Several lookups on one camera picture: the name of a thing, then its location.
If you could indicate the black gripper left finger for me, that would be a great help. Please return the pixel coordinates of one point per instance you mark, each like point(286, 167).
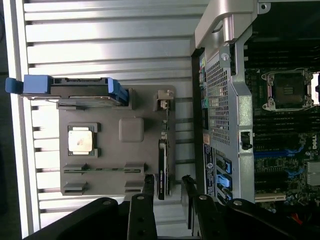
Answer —
point(140, 215)

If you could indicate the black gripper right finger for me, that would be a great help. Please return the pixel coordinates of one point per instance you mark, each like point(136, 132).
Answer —
point(200, 217)

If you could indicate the green RAM stick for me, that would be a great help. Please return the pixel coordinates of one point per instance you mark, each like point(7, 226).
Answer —
point(105, 170)

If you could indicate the grey parts rack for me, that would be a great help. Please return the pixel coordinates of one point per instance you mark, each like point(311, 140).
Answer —
point(112, 150)

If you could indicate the green motherboard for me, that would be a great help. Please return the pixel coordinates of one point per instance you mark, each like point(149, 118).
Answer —
point(275, 170)

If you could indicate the blue expansion slot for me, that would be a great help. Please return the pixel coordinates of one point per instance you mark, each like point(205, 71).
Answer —
point(268, 154)

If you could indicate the silver CPU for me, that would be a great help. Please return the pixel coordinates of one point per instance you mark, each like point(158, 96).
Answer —
point(80, 140)

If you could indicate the open black PC case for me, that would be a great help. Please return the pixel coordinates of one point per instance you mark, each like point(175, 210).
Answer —
point(245, 112)

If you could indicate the hard disk in blue carrier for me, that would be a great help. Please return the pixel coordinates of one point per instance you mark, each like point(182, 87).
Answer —
point(80, 90)

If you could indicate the CPU socket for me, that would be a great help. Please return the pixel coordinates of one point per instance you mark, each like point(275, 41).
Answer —
point(287, 90)

